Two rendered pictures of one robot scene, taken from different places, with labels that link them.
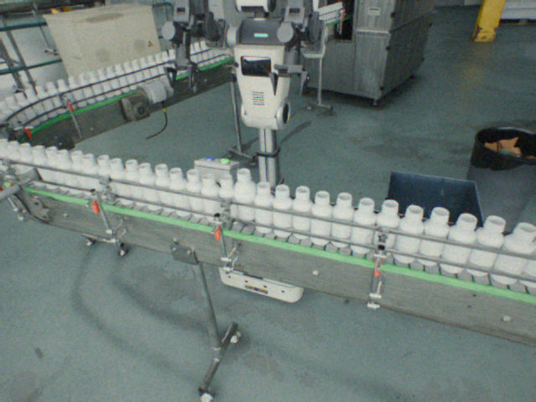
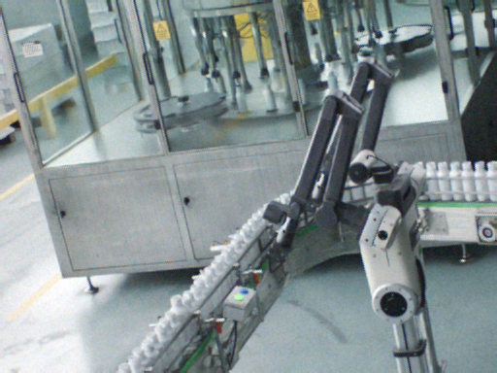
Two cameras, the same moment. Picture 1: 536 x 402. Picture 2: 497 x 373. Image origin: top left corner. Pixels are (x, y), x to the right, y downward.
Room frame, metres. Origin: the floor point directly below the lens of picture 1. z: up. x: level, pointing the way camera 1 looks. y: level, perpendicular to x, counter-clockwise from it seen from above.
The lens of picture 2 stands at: (1.15, -4.06, 2.70)
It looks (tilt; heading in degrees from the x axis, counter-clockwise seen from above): 18 degrees down; 88
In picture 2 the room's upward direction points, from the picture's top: 12 degrees counter-clockwise
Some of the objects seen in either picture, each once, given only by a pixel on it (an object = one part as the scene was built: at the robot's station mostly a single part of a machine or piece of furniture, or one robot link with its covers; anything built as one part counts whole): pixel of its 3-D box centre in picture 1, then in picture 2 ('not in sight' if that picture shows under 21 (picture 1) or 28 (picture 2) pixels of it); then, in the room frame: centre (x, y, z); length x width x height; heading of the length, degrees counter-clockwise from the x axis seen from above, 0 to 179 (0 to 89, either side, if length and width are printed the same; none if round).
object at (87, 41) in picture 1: (115, 60); not in sight; (4.89, 1.98, 0.59); 1.10 x 0.62 x 1.18; 140
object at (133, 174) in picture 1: (137, 182); (220, 281); (1.00, 0.45, 1.08); 0.06 x 0.06 x 0.17
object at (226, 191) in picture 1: (229, 199); (189, 319); (0.86, 0.13, 1.08); 0.06 x 0.06 x 0.17
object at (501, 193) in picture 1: (498, 183); not in sight; (1.91, -1.57, 0.32); 0.45 x 0.45 x 0.64
